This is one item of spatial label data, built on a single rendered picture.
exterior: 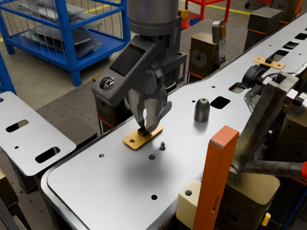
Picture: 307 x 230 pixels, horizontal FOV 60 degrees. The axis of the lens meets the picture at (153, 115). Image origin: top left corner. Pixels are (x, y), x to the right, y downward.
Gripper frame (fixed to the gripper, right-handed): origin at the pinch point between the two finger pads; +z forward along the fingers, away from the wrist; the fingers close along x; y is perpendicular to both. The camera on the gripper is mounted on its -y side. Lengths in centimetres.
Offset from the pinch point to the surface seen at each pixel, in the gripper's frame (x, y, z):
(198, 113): -5.3, 10.8, 0.1
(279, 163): -24.2, -0.2, -8.0
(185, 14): 177, 258, 72
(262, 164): -22.4, -0.5, -6.8
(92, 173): -0.2, -12.7, 2.6
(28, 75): 226, 64, 101
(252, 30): 13, 76, 4
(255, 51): 1, 51, 1
